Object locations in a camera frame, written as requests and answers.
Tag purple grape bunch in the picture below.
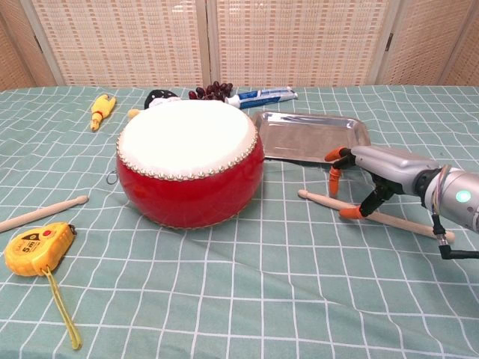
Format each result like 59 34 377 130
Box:
188 81 234 102

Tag yellow tape measure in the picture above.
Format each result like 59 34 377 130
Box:
4 221 83 351

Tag green checked tablecloth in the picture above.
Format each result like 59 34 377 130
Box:
0 85 479 359

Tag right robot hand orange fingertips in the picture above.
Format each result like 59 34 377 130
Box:
324 145 441 220

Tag rectangular metal tray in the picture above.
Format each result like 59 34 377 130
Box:
250 110 372 168

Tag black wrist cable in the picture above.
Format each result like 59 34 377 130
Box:
430 212 479 261

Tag red drum white skin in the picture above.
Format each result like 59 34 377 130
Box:
106 99 266 229

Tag black white penguin toy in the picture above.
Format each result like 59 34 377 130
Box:
126 89 180 119

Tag blue white toothpaste tube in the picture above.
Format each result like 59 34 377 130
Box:
224 86 299 110

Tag wooden drumstick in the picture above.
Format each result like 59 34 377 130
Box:
0 194 90 233
297 188 456 244

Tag woven folding screen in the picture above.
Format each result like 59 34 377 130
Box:
0 0 479 90

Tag yellow rubber chicken toy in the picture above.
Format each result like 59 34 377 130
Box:
89 93 118 132

